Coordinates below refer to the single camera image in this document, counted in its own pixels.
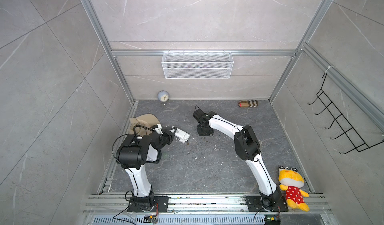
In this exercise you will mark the white remote control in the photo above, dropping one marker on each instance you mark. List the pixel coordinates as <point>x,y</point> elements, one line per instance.
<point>182,135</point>

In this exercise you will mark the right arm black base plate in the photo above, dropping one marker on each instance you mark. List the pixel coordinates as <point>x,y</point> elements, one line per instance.
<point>264,205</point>

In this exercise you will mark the aluminium front rail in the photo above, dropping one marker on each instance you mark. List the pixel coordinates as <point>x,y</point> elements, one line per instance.
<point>179,204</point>

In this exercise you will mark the white wire mesh basket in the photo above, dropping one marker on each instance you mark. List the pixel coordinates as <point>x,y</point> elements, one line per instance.
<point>197,65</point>

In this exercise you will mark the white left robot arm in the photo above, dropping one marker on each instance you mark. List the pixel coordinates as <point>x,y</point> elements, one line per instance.
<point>143,146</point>

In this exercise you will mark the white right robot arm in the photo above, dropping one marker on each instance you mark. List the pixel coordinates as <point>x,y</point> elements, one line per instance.
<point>247,148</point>

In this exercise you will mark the small grey desk clock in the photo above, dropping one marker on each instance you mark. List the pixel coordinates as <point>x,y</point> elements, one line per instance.
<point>163,97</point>

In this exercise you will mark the yellow plush toy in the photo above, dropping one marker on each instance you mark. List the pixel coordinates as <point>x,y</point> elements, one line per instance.
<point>291,182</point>

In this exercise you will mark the black wall hook rack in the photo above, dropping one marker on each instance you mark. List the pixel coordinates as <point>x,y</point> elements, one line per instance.
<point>347,129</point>

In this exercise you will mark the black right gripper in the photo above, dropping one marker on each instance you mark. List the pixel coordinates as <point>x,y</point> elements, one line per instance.
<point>200,134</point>

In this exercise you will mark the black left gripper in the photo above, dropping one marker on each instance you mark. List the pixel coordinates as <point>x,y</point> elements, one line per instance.
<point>168,135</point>

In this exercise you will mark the beige cap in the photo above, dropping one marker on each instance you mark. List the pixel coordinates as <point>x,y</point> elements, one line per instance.
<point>147,120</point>

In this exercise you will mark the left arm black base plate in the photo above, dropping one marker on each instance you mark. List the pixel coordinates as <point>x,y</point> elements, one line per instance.
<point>149,204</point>

